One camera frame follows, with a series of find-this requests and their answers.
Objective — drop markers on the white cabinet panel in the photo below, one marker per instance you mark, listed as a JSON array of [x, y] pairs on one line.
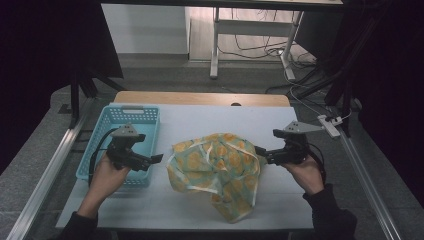
[[146, 30]]

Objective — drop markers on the light blue plastic basket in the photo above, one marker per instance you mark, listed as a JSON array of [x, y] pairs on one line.
[[150, 131]]

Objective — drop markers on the person's right hand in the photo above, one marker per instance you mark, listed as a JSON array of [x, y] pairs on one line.
[[308, 175]]

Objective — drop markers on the dark curtain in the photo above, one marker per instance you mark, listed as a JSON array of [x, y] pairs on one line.
[[393, 93], [43, 66]]

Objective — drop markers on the yellow floral cloth bag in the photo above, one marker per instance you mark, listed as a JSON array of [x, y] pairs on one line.
[[216, 166]]

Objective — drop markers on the black metal stand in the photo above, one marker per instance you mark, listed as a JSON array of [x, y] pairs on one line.
[[343, 96], [75, 96]]

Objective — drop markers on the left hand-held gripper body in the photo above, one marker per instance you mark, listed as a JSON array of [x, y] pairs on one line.
[[128, 156]]

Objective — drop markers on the aluminium rail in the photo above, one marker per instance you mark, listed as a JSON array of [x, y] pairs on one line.
[[366, 186], [46, 180]]

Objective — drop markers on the person's left hand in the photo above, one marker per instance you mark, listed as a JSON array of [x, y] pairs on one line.
[[106, 180]]

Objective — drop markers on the white desk frame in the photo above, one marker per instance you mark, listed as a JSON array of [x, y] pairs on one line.
[[253, 27]]

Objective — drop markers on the wooden table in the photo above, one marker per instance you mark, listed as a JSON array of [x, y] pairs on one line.
[[200, 98]]

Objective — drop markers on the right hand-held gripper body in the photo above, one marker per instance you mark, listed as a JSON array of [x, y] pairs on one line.
[[293, 153]]

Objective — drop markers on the white power strip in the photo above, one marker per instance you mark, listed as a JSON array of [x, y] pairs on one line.
[[328, 126]]

